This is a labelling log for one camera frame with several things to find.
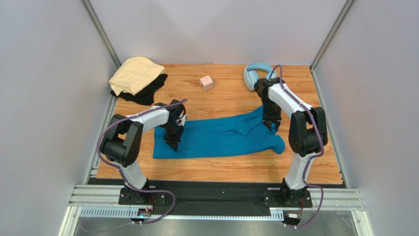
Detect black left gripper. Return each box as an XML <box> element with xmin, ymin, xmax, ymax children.
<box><xmin>163</xmin><ymin>122</ymin><xmax>185</xmax><ymax>151</ymax></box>

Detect blue t shirt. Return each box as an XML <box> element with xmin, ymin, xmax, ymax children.
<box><xmin>153</xmin><ymin>107</ymin><xmax>286</xmax><ymax>159</ymax></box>

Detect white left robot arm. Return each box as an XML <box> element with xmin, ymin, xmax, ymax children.
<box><xmin>96</xmin><ymin>99</ymin><xmax>187</xmax><ymax>205</ymax></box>

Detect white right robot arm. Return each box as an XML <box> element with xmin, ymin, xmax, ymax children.
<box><xmin>254</xmin><ymin>78</ymin><xmax>328</xmax><ymax>207</ymax></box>

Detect light blue headphones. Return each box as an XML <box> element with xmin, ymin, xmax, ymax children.
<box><xmin>243</xmin><ymin>62</ymin><xmax>277</xmax><ymax>91</ymax></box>

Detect black t shirt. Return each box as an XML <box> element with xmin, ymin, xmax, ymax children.
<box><xmin>110</xmin><ymin>74</ymin><xmax>168</xmax><ymax>106</ymax></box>

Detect pink cube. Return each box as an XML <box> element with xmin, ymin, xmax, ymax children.
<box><xmin>199</xmin><ymin>76</ymin><xmax>214</xmax><ymax>91</ymax></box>

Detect beige t shirt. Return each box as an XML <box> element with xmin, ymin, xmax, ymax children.
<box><xmin>109</xmin><ymin>57</ymin><xmax>166</xmax><ymax>95</ymax></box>

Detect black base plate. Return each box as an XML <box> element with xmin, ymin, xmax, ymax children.
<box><xmin>88</xmin><ymin>178</ymin><xmax>313</xmax><ymax>216</ymax></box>

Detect aluminium frame rail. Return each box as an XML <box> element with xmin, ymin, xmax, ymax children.
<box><xmin>59</xmin><ymin>179</ymin><xmax>373</xmax><ymax>236</ymax></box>

